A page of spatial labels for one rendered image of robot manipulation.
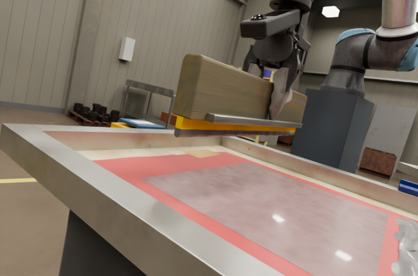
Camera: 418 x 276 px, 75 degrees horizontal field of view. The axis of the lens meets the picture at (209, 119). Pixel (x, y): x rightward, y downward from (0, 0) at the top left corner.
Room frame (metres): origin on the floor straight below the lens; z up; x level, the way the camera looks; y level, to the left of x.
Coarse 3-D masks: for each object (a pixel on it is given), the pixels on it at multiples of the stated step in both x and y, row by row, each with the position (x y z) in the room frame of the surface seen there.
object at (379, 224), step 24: (216, 168) 0.54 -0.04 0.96; (240, 168) 0.58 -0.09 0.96; (264, 168) 0.63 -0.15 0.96; (264, 192) 0.45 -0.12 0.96; (288, 192) 0.49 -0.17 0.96; (312, 192) 0.52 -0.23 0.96; (336, 192) 0.56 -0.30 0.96; (336, 216) 0.41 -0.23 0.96; (360, 216) 0.44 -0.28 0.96; (384, 216) 0.47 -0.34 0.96; (384, 240) 0.36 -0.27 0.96
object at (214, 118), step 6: (210, 114) 0.33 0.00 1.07; (216, 114) 0.33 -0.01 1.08; (222, 114) 0.36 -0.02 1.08; (210, 120) 0.33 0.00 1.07; (216, 120) 0.33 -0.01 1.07; (222, 120) 0.34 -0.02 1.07; (228, 120) 0.35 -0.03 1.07; (234, 120) 0.36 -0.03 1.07; (240, 120) 0.38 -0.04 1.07; (246, 120) 0.39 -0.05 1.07; (252, 120) 0.41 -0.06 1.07; (258, 120) 0.42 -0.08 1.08; (264, 120) 0.44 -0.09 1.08; (270, 120) 0.47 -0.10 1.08; (276, 120) 0.51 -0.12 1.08; (276, 126) 0.49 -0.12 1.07; (282, 126) 0.51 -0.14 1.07; (288, 126) 0.53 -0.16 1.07; (294, 126) 0.56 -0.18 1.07; (300, 126) 0.60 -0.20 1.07
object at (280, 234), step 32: (96, 160) 0.42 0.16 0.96; (128, 160) 0.46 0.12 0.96; (160, 160) 0.51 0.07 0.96; (160, 192) 0.35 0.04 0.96; (192, 192) 0.38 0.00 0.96; (224, 192) 0.41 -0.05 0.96; (256, 192) 0.44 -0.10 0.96; (224, 224) 0.30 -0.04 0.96; (256, 224) 0.32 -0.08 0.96; (288, 224) 0.34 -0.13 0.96; (320, 224) 0.37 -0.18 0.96; (256, 256) 0.25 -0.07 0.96; (288, 256) 0.26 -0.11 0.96; (320, 256) 0.28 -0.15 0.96; (352, 256) 0.29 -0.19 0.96; (384, 256) 0.31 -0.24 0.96
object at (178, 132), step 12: (180, 132) 0.32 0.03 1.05; (192, 132) 0.33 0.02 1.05; (204, 132) 0.35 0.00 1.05; (216, 132) 0.38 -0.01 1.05; (228, 132) 0.40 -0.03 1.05; (240, 132) 0.43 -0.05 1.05; (252, 132) 0.47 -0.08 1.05; (264, 132) 0.51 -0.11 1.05; (276, 132) 0.55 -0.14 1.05; (288, 132) 0.61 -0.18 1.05
